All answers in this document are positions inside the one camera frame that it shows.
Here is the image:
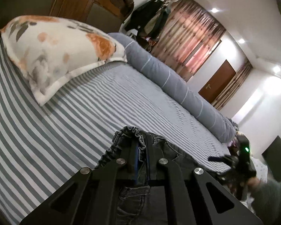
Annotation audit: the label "dark hanging jackets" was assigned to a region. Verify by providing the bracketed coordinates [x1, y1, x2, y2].
[124, 0, 170, 40]

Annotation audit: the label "grey sleeved right forearm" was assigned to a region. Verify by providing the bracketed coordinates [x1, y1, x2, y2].
[250, 180, 281, 224]

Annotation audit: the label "pile of clothes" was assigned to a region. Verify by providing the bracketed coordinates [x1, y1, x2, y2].
[226, 118, 247, 150]

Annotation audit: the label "person right hand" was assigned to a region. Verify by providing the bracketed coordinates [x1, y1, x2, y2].
[246, 177, 261, 192]

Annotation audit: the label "brown wooden door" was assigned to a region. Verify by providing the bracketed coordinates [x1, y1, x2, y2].
[198, 60, 236, 104]

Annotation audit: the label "grey white striped bed sheet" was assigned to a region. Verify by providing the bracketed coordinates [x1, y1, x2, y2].
[0, 40, 228, 224]

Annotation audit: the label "brown striped door curtain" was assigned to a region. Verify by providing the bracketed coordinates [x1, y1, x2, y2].
[211, 60, 253, 111]

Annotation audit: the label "black wall television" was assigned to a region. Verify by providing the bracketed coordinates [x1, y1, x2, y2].
[262, 136, 281, 182]

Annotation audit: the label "black denim pants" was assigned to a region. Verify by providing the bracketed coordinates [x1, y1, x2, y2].
[96, 126, 215, 224]

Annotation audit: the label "floral orange white pillow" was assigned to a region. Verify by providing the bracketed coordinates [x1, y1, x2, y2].
[0, 15, 127, 106]

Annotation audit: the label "grey rolled checked duvet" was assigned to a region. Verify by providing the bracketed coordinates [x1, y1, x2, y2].
[109, 33, 236, 143]

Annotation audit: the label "pink patterned window curtain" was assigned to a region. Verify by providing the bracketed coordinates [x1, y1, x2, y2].
[151, 0, 226, 81]

